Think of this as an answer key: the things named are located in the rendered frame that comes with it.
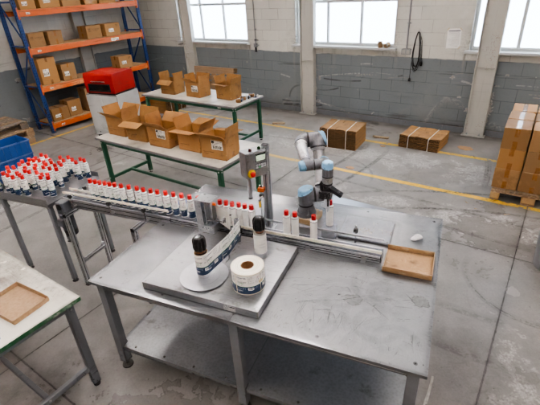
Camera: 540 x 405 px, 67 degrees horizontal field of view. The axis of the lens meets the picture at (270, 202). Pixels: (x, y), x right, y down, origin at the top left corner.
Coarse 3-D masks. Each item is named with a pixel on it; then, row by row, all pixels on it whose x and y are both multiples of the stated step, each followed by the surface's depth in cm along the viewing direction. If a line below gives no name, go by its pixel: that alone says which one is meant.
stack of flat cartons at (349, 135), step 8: (336, 120) 704; (344, 120) 700; (320, 128) 672; (328, 128) 670; (336, 128) 667; (344, 128) 665; (352, 128) 663; (360, 128) 661; (328, 136) 672; (336, 136) 664; (344, 136) 657; (352, 136) 650; (360, 136) 669; (328, 144) 678; (336, 144) 670; (344, 144) 664; (352, 144) 656; (360, 144) 674
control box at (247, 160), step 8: (240, 152) 278; (256, 152) 278; (240, 160) 282; (248, 160) 276; (264, 160) 283; (240, 168) 286; (248, 168) 278; (264, 168) 286; (248, 176) 281; (256, 176) 285
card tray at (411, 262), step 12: (396, 252) 275; (408, 252) 274; (420, 252) 271; (432, 252) 268; (384, 264) 264; (396, 264) 263; (408, 264) 263; (420, 264) 262; (432, 264) 261; (420, 276) 250
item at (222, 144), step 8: (216, 128) 472; (224, 128) 473; (232, 128) 440; (200, 136) 447; (208, 136) 436; (216, 136) 424; (224, 136) 466; (232, 136) 446; (200, 144) 457; (208, 144) 448; (216, 144) 443; (224, 144) 437; (232, 144) 450; (208, 152) 454; (216, 152) 448; (224, 152) 442; (232, 152) 453; (224, 160) 447
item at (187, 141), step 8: (176, 120) 477; (184, 120) 486; (200, 120) 495; (208, 120) 491; (216, 120) 488; (176, 128) 476; (184, 128) 487; (192, 128) 498; (200, 128) 457; (208, 128) 472; (184, 136) 474; (192, 136) 467; (184, 144) 480; (192, 144) 472; (200, 152) 471
